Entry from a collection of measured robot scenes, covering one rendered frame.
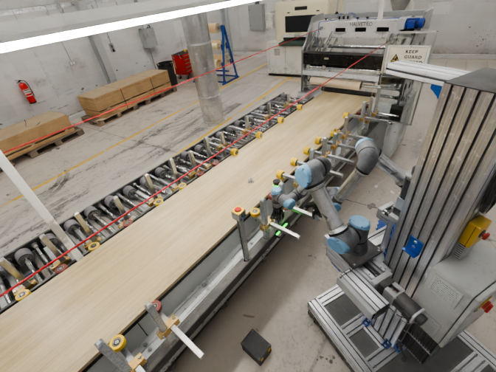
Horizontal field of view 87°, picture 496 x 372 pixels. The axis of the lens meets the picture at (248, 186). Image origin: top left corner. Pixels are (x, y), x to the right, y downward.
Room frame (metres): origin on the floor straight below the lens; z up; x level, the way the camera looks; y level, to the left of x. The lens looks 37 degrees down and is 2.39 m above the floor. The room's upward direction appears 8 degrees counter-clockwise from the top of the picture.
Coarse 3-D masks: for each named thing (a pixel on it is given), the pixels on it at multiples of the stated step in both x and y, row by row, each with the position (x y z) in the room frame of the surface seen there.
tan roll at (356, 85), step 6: (312, 78) 4.27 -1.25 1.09; (318, 78) 4.21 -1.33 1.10; (324, 78) 4.15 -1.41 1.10; (330, 78) 4.10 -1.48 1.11; (312, 84) 4.27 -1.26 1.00; (318, 84) 4.19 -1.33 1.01; (324, 84) 4.11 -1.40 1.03; (330, 84) 4.04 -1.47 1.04; (336, 84) 3.98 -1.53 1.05; (342, 84) 3.90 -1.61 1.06; (348, 84) 3.85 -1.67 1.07; (354, 84) 3.79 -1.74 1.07; (360, 84) 3.76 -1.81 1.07
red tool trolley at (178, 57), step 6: (174, 54) 9.90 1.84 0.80; (180, 54) 9.75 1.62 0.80; (186, 54) 9.84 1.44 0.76; (174, 60) 9.81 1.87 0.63; (180, 60) 9.68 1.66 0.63; (186, 60) 9.76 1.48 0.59; (180, 66) 9.72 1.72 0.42; (186, 66) 9.70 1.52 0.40; (180, 72) 9.75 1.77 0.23; (186, 72) 9.64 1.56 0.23; (180, 78) 9.86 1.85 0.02
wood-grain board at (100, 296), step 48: (336, 96) 3.88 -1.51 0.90; (288, 144) 2.63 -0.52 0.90; (192, 192) 1.98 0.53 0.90; (240, 192) 1.88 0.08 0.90; (144, 240) 1.45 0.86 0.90; (192, 240) 1.38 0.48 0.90; (48, 288) 1.12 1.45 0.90; (96, 288) 1.07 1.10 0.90; (144, 288) 1.02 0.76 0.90; (0, 336) 0.83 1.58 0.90; (48, 336) 0.79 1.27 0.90; (96, 336) 0.75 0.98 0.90
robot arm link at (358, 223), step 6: (354, 216) 1.05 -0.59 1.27; (360, 216) 1.05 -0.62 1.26; (348, 222) 1.03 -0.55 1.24; (354, 222) 1.00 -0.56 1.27; (360, 222) 1.00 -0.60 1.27; (366, 222) 0.99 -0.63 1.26; (354, 228) 0.97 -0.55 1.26; (360, 228) 0.96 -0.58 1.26; (366, 228) 0.96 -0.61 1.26; (360, 234) 0.94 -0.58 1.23; (366, 234) 0.96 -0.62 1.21; (360, 240) 0.93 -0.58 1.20; (366, 240) 0.97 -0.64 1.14
